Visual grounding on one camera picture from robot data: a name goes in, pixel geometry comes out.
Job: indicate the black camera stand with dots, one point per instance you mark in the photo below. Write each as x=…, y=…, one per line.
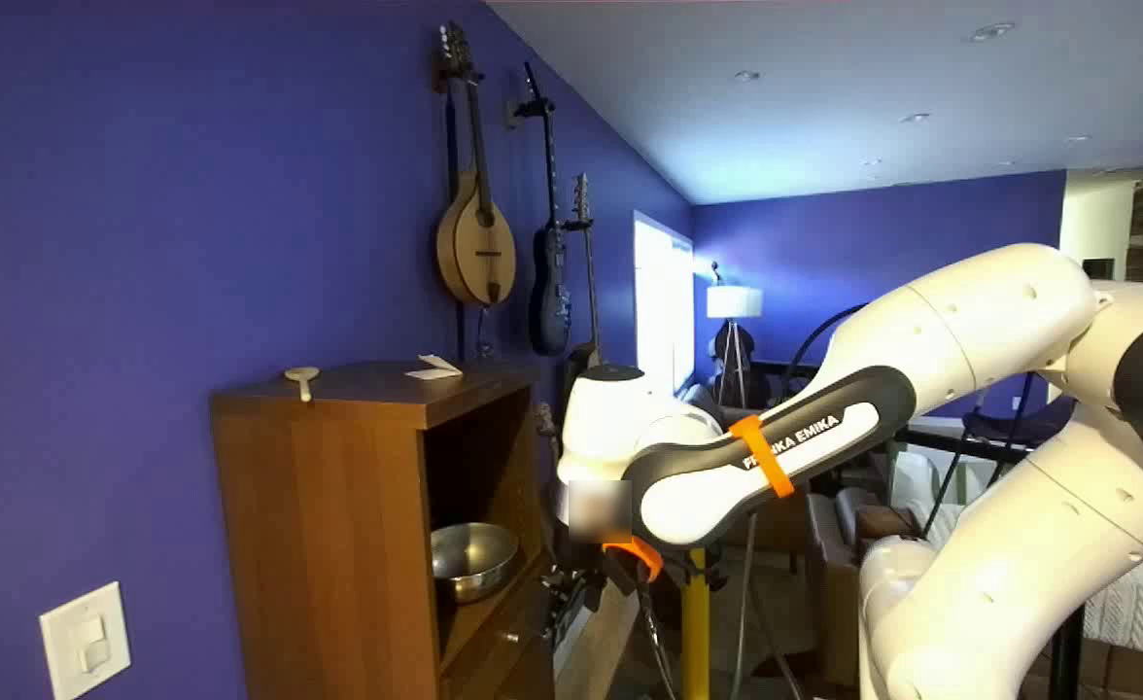
x=1067, y=653

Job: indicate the white window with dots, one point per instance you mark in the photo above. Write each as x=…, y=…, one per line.
x=660, y=297

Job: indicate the silver drawer knob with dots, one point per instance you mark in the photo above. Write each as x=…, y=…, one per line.
x=510, y=639

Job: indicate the small white flat object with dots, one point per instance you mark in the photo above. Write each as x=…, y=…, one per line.
x=431, y=369

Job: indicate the bed with white blanket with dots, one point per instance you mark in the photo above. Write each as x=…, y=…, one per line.
x=1141, y=595

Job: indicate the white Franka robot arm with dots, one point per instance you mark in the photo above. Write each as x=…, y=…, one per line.
x=986, y=325

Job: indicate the brown wooden cabinet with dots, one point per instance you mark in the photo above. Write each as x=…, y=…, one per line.
x=322, y=547

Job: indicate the silver metal bowl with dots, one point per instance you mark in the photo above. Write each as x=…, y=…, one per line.
x=470, y=553

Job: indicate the yellow pole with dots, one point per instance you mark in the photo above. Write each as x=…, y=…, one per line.
x=697, y=635

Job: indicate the white shade tripod lamp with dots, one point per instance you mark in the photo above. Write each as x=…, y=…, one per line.
x=733, y=302

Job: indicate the white light switch plate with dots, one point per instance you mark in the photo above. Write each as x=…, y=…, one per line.
x=81, y=644

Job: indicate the small brown guitar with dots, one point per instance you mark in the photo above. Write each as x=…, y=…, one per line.
x=581, y=208

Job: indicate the tan mandolin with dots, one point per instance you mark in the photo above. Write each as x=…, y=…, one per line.
x=475, y=246

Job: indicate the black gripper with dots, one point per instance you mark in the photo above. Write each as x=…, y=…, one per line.
x=581, y=565

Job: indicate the black electric guitar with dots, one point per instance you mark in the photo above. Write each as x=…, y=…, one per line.
x=548, y=303

